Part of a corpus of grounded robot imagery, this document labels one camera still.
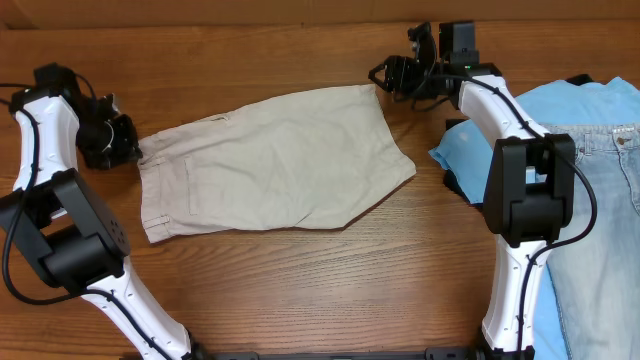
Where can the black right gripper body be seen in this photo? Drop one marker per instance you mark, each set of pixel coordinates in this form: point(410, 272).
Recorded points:
point(391, 75)

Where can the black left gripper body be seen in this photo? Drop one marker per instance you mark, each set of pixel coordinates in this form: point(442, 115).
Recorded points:
point(118, 142)

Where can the beige cotton shorts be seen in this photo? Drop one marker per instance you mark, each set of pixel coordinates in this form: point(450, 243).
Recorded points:
point(314, 160)

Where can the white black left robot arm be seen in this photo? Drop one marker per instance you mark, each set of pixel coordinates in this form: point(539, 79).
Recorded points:
point(62, 240)

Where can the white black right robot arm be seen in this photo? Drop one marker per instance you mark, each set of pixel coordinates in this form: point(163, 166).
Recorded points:
point(528, 197)

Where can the light blue t-shirt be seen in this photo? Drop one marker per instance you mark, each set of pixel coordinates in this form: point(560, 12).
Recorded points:
point(612, 104)

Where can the black garment under t-shirt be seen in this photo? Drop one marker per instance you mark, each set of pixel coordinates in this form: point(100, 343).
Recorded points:
point(465, 153)

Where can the light blue denim jeans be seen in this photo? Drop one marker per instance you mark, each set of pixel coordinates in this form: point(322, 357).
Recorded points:
point(596, 280)

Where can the black rail at table edge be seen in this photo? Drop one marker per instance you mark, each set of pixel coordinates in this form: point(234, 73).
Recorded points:
point(345, 355)

